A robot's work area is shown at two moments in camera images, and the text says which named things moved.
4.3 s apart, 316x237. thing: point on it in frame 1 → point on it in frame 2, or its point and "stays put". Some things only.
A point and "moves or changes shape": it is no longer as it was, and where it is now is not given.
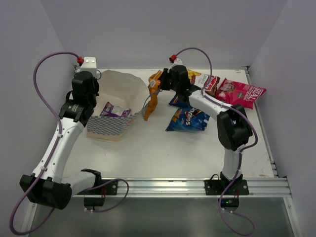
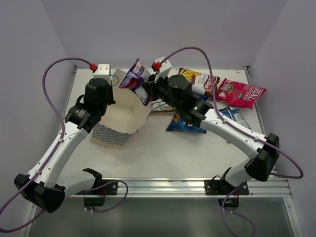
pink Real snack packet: x=238 y=93 stays put
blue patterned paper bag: x=126 y=90 moves or changes shape
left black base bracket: x=101 y=187 stays put
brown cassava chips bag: x=200 y=80 stays put
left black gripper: x=84 y=74 → x=108 y=92
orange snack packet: x=153 y=89 moves or changes shape
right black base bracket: x=216 y=185 stays put
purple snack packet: x=116 y=111 → x=134 y=79
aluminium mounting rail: x=182 y=188 stays put
